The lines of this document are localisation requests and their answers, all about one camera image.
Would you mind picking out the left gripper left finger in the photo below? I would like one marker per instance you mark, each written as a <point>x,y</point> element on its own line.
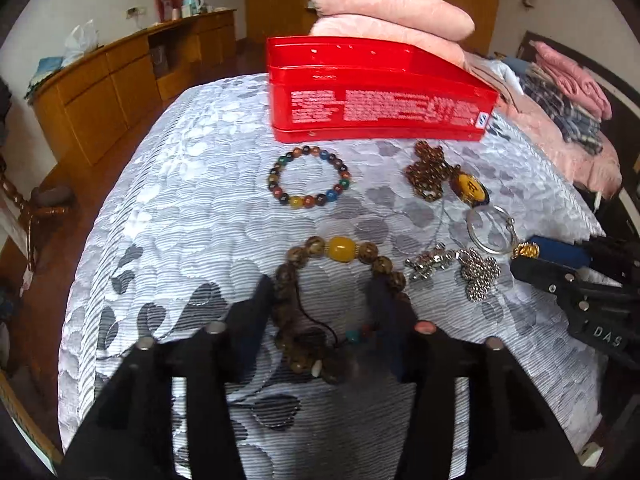
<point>127,434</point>

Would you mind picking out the grey floral quilted bedspread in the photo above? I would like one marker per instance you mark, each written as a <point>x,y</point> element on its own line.
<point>190,227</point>

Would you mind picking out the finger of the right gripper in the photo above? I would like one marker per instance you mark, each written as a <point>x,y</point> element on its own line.
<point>544,275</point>
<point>561,253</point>

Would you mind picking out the silver bangle with gold charm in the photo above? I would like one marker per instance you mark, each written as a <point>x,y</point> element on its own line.
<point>492,230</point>

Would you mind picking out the lower pink pillow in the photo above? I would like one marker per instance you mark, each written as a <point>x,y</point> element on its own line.
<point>359,26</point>

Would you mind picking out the wooden coat stand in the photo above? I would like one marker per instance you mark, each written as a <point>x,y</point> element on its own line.
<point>20,215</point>

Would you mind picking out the white plastic bag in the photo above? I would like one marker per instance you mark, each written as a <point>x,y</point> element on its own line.
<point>83,40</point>

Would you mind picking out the teal white kettle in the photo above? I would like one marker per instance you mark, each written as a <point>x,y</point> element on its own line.
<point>192,8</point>

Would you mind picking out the red tin box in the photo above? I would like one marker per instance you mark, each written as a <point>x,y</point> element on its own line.
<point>342,88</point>

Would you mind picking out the wall power socket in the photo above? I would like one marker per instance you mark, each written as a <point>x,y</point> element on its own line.
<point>136,11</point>

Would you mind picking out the pile of folded clothes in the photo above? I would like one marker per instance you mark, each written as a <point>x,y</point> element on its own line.
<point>567,94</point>

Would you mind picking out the silver metal clasp charm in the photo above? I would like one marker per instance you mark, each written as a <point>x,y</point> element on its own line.
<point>423,266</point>

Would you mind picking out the wooden sideboard cabinet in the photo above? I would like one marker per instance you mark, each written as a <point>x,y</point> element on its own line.
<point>85,108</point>

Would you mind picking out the pink pillow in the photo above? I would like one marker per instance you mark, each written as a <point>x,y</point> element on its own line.
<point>359,26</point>
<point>438,17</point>

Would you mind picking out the upper pink pillow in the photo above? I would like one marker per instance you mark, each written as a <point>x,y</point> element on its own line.
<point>438,17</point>

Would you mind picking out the blue folded cloth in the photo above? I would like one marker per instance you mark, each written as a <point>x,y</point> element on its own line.
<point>46,68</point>

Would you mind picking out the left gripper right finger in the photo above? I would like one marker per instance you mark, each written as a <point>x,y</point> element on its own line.
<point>513,433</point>

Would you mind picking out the pink bed quilt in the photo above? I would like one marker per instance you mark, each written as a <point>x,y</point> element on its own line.
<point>597,173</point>

